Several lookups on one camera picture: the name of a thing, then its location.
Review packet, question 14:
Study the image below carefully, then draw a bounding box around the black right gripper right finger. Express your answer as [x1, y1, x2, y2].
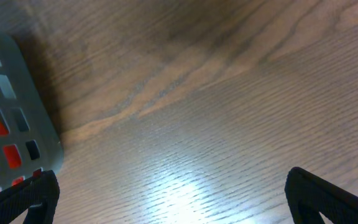
[285, 167, 358, 224]

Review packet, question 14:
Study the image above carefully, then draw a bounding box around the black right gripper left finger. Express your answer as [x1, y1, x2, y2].
[0, 170, 60, 224]

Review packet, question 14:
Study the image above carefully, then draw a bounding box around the grey plastic mesh basket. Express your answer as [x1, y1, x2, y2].
[0, 32, 63, 191]

